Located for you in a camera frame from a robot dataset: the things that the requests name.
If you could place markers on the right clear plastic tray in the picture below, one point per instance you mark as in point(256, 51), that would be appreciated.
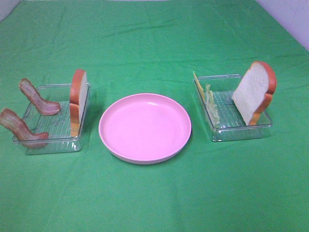
point(231, 127)

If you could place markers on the toy bread slice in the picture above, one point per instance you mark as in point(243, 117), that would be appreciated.
point(78, 94)
point(255, 92)

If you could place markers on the pink round plate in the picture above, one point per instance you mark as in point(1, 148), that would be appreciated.
point(145, 128)

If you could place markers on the clear plastic tray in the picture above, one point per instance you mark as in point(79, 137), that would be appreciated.
point(231, 127)
point(57, 126)

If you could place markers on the left clear plastic tray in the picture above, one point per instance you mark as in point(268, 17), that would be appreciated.
point(57, 126)

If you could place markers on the toy bacon strip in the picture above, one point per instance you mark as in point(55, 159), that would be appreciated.
point(11, 121)
point(43, 106)

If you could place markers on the yellow toy cheese slice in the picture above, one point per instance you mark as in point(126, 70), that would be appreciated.
point(199, 87)

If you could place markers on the green tablecloth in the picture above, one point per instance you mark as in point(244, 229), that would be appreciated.
point(130, 47)

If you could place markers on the green toy lettuce leaf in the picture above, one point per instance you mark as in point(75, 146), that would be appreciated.
point(212, 107)

